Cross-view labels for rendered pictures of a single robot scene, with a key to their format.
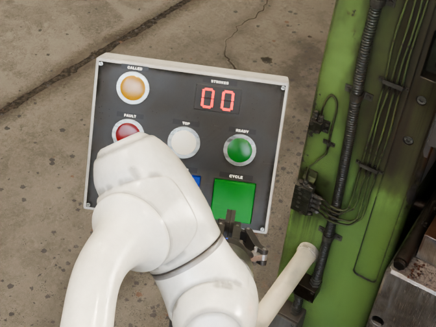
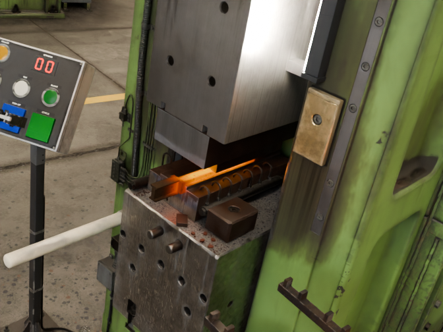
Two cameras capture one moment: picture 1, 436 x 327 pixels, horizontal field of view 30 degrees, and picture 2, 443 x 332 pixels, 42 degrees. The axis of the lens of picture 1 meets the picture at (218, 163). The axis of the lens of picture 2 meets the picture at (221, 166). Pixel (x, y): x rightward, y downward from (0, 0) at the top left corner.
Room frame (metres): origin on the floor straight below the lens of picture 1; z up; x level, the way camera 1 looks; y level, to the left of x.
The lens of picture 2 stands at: (-0.37, -0.85, 1.79)
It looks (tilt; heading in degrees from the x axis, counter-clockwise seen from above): 28 degrees down; 11
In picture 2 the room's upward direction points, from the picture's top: 11 degrees clockwise
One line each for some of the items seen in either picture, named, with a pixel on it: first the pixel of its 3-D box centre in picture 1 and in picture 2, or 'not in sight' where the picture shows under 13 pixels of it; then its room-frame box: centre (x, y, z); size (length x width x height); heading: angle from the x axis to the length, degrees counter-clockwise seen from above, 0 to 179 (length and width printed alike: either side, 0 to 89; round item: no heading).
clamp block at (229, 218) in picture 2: not in sight; (232, 219); (0.92, -0.66, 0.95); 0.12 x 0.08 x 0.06; 153
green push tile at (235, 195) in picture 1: (232, 200); (41, 128); (1.00, -0.03, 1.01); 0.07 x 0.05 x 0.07; 88
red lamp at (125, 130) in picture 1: (128, 134); not in sight; (1.06, 0.16, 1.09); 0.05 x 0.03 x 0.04; 63
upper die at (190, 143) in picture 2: not in sight; (233, 122); (1.14, -0.57, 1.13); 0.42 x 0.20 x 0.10; 153
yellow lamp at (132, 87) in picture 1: (132, 87); (1, 53); (1.10, 0.16, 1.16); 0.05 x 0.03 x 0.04; 63
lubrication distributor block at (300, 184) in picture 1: (307, 198); (119, 171); (1.23, -0.20, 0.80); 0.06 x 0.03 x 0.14; 63
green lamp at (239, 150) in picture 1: (239, 150); (50, 97); (1.05, -0.04, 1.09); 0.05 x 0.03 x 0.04; 63
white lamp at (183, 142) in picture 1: (183, 142); (21, 87); (1.05, 0.06, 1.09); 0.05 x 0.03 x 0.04; 63
